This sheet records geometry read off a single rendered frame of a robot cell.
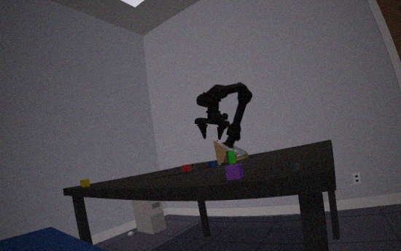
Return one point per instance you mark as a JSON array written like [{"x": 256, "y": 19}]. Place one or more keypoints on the purple cube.
[{"x": 234, "y": 172}]

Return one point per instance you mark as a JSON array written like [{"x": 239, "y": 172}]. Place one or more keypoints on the red block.
[{"x": 186, "y": 167}]

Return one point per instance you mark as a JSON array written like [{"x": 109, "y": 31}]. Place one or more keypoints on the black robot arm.
[{"x": 211, "y": 99}]

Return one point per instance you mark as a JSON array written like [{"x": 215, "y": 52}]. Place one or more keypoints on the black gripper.
[{"x": 203, "y": 121}]

